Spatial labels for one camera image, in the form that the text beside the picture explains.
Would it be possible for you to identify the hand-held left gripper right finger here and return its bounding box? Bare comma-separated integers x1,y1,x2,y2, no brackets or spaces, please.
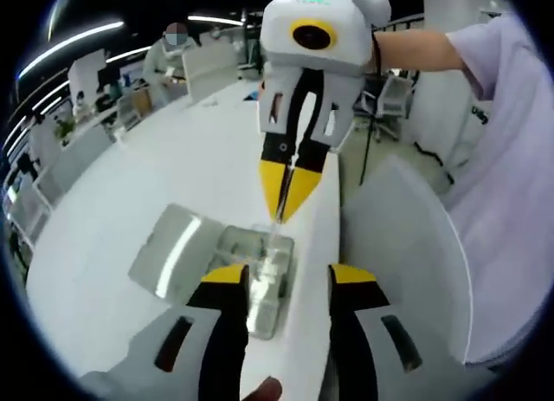
327,264,468,401

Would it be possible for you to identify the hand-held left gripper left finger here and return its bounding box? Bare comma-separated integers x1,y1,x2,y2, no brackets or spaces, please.
79,263,252,401

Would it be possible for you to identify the clear plastic guide fixture box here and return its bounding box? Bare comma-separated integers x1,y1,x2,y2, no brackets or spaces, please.
128,203,296,340

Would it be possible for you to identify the person's left hand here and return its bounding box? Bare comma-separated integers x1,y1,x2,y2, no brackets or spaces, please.
241,376,283,401

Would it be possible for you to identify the white partition panel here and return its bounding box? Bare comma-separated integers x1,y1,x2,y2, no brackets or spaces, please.
180,42,240,102

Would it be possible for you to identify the potted green plant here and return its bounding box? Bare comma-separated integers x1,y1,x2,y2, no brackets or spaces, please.
53,118,75,143

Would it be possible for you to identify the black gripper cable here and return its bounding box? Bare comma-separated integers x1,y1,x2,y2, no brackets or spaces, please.
358,113,374,186

